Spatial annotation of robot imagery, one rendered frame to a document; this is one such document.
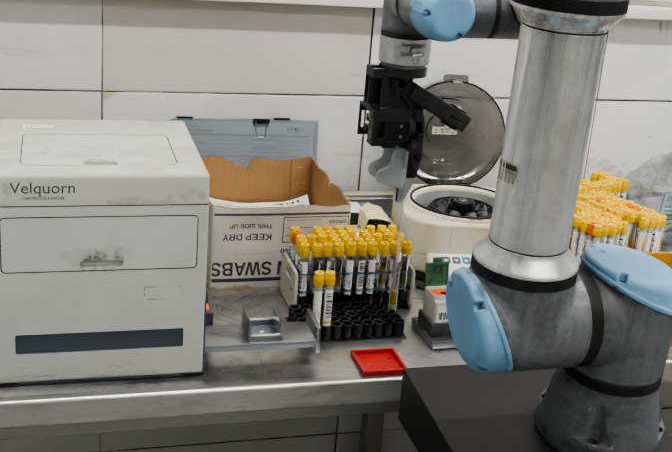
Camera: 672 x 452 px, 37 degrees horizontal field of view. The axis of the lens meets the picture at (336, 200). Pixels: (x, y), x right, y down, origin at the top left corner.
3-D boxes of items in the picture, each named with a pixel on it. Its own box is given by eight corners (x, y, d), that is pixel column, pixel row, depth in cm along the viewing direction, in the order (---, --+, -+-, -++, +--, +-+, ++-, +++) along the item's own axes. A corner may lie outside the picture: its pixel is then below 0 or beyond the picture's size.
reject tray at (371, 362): (363, 376, 144) (363, 371, 144) (350, 354, 150) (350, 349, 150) (407, 373, 146) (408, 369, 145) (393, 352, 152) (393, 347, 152)
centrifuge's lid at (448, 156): (404, 72, 192) (396, 69, 200) (394, 199, 197) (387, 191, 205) (512, 78, 195) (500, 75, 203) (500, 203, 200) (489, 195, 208)
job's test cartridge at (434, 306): (432, 335, 155) (436, 298, 153) (420, 322, 159) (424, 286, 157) (455, 334, 156) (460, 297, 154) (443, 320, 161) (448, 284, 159)
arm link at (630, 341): (685, 384, 114) (713, 278, 109) (581, 392, 111) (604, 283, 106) (630, 331, 125) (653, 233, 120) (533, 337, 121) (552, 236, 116)
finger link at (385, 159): (362, 195, 156) (368, 138, 153) (398, 194, 157) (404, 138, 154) (368, 202, 153) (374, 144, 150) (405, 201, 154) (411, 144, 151)
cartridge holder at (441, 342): (432, 350, 153) (434, 329, 152) (410, 325, 162) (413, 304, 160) (464, 348, 155) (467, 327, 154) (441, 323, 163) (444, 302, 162)
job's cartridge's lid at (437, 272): (427, 258, 156) (426, 257, 157) (425, 287, 157) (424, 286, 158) (450, 257, 158) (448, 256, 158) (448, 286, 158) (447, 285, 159)
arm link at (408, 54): (421, 32, 150) (441, 41, 143) (418, 62, 151) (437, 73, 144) (373, 30, 148) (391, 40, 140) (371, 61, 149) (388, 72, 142)
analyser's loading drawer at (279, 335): (177, 360, 140) (178, 327, 138) (172, 339, 146) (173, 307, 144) (319, 353, 145) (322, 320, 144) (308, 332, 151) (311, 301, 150)
